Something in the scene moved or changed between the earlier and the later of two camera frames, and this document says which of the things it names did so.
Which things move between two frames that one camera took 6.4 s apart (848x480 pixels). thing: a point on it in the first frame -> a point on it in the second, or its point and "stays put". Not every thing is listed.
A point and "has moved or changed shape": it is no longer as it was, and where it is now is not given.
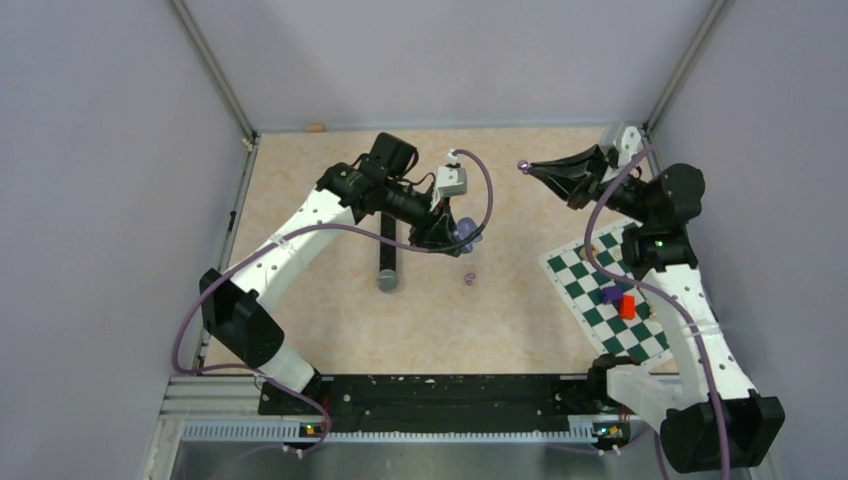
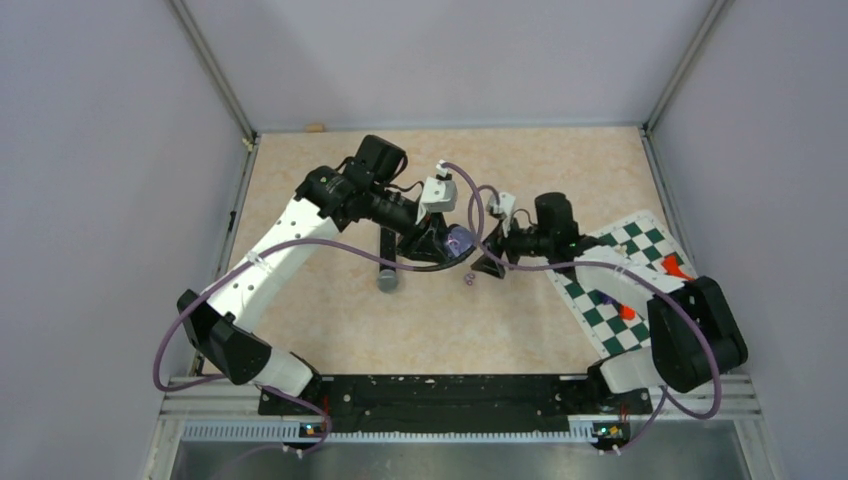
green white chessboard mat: x=638 y=339 stays put
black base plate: x=446 y=403 stays put
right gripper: x=576 y=177 -> x=506 y=242
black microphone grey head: x=387 y=276 stays put
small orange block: x=628 y=304 stays put
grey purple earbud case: x=465 y=226 has moved or changed shape
